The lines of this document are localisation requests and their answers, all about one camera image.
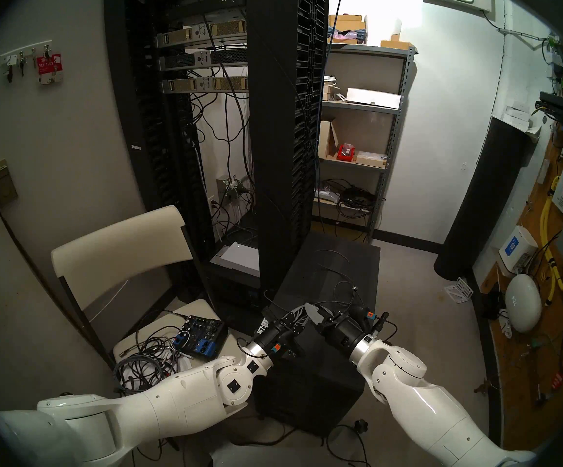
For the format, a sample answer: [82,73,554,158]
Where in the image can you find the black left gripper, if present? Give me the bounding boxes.
[257,303,313,362]

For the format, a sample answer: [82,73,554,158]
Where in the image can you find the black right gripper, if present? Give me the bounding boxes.
[305,303,373,359]

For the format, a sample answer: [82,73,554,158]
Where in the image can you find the black USB cable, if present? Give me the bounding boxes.
[262,250,367,316]

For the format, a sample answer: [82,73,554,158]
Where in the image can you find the black workstation tower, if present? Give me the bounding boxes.
[250,232,382,437]

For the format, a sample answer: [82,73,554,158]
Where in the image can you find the white flat device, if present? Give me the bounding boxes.
[210,241,261,278]

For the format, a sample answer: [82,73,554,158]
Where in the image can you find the black blue audio mixer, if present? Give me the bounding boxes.
[173,315,228,360]

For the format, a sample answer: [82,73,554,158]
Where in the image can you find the grey outlet box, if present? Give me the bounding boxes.
[216,176,243,204]

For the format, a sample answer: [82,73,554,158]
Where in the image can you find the flat tan box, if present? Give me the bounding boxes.
[354,151,388,169]

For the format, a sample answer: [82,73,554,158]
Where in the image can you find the open cardboard box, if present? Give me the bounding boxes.
[318,116,340,160]

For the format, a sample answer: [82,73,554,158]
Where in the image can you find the black server rack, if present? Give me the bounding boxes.
[104,0,331,321]

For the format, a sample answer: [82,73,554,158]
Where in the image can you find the cream folding chair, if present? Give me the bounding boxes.
[50,206,254,447]

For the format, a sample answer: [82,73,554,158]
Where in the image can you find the white oval router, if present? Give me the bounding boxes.
[505,274,543,333]

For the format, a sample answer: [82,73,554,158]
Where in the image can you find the grey metal shelf unit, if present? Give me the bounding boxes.
[311,42,419,244]

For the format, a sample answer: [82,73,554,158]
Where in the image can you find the white modem blue label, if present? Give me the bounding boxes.
[499,225,539,275]

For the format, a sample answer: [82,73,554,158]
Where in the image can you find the flat white box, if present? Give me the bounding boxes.
[346,88,402,109]

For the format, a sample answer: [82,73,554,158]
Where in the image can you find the plywood backboard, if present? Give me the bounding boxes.
[488,48,563,464]

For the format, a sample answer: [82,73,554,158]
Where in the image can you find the gold faced rack server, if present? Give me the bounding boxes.
[162,76,250,94]
[155,19,248,48]

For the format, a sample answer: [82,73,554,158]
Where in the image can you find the small white box stack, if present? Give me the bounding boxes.
[503,100,544,137]

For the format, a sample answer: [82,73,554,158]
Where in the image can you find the black Dell rack server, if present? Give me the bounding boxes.
[159,49,248,72]

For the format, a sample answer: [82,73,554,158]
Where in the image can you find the large cardboard box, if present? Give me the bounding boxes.
[329,14,367,44]

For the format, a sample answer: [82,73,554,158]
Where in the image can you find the beige door panel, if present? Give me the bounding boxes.
[0,169,112,389]

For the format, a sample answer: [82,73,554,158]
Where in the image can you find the red key tag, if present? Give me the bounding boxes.
[36,54,64,85]

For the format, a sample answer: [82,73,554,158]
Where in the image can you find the white key hook rack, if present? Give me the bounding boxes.
[0,45,52,65]

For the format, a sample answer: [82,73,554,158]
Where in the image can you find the coiled black cables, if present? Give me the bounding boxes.
[334,185,380,219]

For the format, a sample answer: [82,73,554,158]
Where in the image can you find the white folded bracket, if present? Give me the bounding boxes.
[444,276,473,305]

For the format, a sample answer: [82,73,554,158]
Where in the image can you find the tangled black cable bundle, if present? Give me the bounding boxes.
[114,325,189,394]

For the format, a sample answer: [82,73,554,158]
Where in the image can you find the thick yellow cable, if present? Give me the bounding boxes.
[540,176,563,307]

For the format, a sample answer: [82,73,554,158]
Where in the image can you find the black network switch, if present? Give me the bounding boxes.
[535,91,563,128]

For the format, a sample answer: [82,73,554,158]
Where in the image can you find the beige wall plate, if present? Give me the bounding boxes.
[0,160,19,207]

